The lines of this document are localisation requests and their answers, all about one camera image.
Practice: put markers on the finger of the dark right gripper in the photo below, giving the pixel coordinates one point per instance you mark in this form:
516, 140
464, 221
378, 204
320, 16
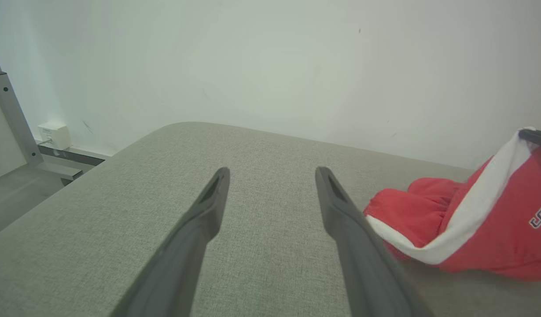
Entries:
539, 137

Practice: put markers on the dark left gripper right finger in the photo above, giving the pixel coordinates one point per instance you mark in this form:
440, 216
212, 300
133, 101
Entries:
367, 273

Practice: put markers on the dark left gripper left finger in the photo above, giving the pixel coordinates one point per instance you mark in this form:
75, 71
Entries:
182, 264

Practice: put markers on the red shorts with white stripe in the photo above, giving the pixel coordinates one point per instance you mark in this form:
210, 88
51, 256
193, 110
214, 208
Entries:
494, 229

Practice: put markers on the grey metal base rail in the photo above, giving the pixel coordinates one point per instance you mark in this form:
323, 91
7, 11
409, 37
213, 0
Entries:
68, 156

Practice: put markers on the white wall power adapter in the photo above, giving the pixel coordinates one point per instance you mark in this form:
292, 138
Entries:
54, 135

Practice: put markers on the grey metal frame post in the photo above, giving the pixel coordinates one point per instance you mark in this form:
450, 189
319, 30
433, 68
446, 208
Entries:
12, 114

